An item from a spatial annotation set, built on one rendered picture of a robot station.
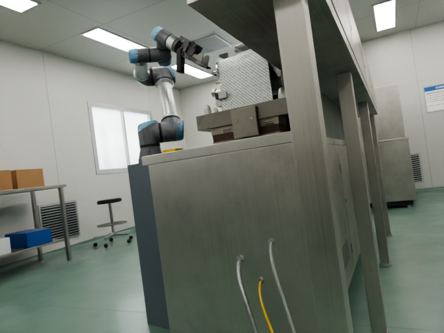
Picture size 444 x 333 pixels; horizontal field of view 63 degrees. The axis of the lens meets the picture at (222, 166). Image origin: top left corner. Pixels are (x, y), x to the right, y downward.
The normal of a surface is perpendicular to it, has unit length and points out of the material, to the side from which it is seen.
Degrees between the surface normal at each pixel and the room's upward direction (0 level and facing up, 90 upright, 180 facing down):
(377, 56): 90
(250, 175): 90
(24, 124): 90
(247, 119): 90
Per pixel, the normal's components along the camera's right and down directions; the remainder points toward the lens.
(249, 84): -0.43, 0.04
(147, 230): -0.63, 0.07
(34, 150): 0.89, -0.13
